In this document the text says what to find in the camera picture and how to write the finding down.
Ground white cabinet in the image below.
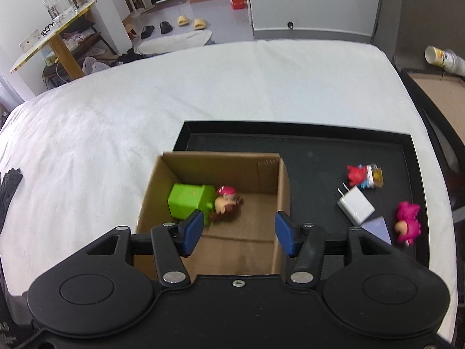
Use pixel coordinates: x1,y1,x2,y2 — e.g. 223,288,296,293
247,0,386,42

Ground white floor mat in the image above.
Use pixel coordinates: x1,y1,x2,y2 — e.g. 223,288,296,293
134,29,213,56

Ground clear plastic jars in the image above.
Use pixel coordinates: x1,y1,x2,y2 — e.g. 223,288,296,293
44,0,78,22

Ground stack of paper cups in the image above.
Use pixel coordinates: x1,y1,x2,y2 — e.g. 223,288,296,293
424,45,465,78

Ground wooden table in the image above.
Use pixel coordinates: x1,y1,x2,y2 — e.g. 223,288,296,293
10,0,99,81

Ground white charger plug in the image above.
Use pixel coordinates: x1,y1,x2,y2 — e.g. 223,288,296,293
337,185,375,225

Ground lavender box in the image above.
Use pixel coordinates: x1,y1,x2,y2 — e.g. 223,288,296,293
361,216,392,246

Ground green cube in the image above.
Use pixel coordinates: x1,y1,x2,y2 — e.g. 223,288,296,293
168,184,219,226

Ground black tray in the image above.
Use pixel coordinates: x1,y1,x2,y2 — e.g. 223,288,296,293
174,120,425,273

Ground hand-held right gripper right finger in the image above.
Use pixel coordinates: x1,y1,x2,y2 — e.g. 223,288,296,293
275,211,396,286

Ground white plastic bag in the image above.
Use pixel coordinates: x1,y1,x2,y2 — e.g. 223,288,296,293
82,56,110,77

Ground dark cloth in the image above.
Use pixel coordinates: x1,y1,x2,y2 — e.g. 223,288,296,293
0,167,23,226

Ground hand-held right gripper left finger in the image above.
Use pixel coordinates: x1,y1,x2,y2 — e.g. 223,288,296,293
85,210,204,287

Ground brown-haired doll figure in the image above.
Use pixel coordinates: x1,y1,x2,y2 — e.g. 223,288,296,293
209,185,245,224

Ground red and blue toy keychain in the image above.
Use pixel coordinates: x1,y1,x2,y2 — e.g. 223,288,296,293
346,163,384,190

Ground small clear box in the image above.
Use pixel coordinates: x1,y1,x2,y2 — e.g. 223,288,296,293
19,29,40,52

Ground pink toy figure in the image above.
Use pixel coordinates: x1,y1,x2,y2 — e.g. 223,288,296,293
395,201,422,246

